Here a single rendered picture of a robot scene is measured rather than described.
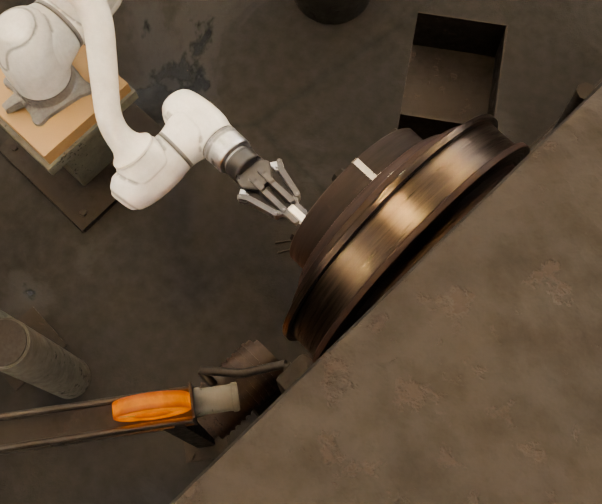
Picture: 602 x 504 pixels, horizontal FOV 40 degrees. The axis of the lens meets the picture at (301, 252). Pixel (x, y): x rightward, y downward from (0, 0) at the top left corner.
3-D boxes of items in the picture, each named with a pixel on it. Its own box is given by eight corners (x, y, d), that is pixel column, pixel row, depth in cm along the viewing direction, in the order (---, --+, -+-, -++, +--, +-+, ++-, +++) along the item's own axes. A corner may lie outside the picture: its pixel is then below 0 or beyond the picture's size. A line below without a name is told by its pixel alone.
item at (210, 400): (240, 412, 171) (240, 408, 165) (196, 419, 170) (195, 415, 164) (236, 384, 173) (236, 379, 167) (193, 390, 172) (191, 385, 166)
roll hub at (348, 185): (423, 189, 148) (444, 118, 121) (311, 296, 143) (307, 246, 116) (401, 169, 149) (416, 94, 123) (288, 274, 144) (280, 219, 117)
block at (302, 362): (341, 406, 178) (343, 390, 155) (314, 432, 177) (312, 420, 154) (306, 370, 181) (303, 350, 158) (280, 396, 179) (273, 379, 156)
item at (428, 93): (459, 155, 255) (508, 24, 187) (448, 235, 248) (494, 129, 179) (394, 145, 257) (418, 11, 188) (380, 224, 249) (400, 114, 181)
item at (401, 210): (492, 211, 157) (558, 89, 112) (314, 385, 148) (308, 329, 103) (467, 188, 158) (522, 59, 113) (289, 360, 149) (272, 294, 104)
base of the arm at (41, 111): (-10, 90, 223) (-19, 79, 218) (59, 45, 227) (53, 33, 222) (25, 137, 218) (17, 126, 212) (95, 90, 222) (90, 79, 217)
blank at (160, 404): (169, 419, 175) (167, 403, 176) (206, 405, 163) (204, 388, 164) (100, 424, 166) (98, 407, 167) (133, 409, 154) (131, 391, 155)
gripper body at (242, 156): (253, 154, 182) (282, 180, 179) (225, 179, 181) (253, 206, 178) (248, 137, 175) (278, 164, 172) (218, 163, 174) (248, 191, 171)
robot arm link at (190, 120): (242, 136, 185) (199, 177, 184) (196, 95, 190) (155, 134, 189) (230, 114, 175) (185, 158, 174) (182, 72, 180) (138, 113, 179)
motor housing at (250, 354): (297, 401, 234) (289, 370, 183) (240, 457, 230) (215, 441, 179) (266, 369, 237) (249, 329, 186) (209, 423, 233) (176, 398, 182)
